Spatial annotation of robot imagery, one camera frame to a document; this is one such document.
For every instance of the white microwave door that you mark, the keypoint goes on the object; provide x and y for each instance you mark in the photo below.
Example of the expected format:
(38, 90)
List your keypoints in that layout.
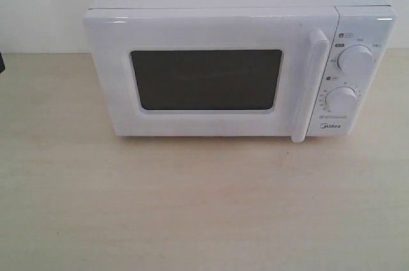
(212, 71)

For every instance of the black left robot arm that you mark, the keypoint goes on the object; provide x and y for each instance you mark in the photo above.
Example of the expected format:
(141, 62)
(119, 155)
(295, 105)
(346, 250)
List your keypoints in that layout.
(2, 65)

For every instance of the white Midea microwave oven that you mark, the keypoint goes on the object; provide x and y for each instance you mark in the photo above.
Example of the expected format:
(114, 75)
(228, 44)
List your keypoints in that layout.
(361, 22)

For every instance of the lower white timer knob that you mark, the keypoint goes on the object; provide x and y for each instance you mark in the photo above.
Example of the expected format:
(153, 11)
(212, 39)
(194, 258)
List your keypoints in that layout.
(342, 99)

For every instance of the upper white power knob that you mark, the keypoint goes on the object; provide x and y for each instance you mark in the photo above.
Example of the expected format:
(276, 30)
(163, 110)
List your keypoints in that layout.
(357, 58)

